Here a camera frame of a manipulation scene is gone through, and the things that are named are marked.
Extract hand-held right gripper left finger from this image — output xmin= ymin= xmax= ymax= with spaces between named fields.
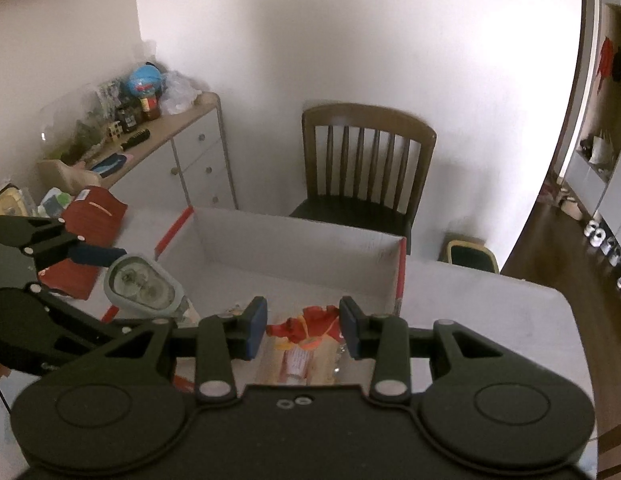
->
xmin=104 ymin=296 xmax=269 ymax=403

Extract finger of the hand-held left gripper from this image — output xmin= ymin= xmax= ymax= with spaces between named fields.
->
xmin=19 ymin=219 xmax=128 ymax=272
xmin=24 ymin=281 xmax=175 ymax=348

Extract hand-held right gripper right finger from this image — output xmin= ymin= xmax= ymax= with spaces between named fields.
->
xmin=339 ymin=296 xmax=506 ymax=404

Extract bread slice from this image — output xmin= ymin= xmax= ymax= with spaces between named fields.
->
xmin=255 ymin=334 xmax=342 ymax=387

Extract orange toy figure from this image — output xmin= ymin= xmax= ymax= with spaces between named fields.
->
xmin=267 ymin=305 xmax=342 ymax=350

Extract green case with clear lid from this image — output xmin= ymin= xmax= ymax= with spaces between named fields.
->
xmin=103 ymin=254 xmax=187 ymax=317

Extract red cardboard box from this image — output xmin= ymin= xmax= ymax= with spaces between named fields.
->
xmin=99 ymin=205 xmax=409 ymax=387

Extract green white packet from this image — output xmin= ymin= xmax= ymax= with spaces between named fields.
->
xmin=40 ymin=187 xmax=74 ymax=216

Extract beige paper bag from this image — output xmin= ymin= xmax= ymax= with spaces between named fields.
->
xmin=38 ymin=158 xmax=104 ymax=189

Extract blue oval object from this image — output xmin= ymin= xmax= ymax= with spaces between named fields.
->
xmin=88 ymin=153 xmax=129 ymax=176

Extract yellow green tissue box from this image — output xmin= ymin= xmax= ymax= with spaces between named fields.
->
xmin=0 ymin=185 xmax=27 ymax=219

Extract black hairbrush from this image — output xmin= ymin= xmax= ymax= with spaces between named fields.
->
xmin=119 ymin=128 xmax=152 ymax=152

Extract glass dome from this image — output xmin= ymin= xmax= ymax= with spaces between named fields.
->
xmin=40 ymin=92 xmax=122 ymax=162

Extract dark jar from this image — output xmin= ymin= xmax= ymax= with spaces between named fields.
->
xmin=115 ymin=105 xmax=142 ymax=131

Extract white sideboard with wooden top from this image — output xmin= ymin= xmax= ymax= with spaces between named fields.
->
xmin=38 ymin=92 xmax=239 ymax=212

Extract dark sauce bottle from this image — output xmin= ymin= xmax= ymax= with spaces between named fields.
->
xmin=139 ymin=92 xmax=162 ymax=121

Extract blue globe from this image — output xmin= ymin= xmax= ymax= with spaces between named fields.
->
xmin=128 ymin=63 xmax=163 ymax=97

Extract white plastic bag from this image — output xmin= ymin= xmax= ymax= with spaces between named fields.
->
xmin=160 ymin=71 xmax=202 ymax=116

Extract wooden slat-back chair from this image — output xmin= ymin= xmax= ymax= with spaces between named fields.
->
xmin=289 ymin=103 xmax=438 ymax=257

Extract beige slippers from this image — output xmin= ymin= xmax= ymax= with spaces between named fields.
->
xmin=557 ymin=189 xmax=584 ymax=221

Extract row of white shoes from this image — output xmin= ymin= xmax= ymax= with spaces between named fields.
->
xmin=583 ymin=217 xmax=621 ymax=324

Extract white hallway cabinet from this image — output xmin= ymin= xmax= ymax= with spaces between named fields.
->
xmin=561 ymin=0 xmax=621 ymax=222

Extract white tote bag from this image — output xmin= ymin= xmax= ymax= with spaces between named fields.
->
xmin=588 ymin=130 xmax=617 ymax=166

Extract red hanging cloth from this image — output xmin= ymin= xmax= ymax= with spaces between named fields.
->
xmin=593 ymin=37 xmax=617 ymax=94

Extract brown wooden door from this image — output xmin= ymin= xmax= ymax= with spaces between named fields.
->
xmin=573 ymin=0 xmax=597 ymax=126

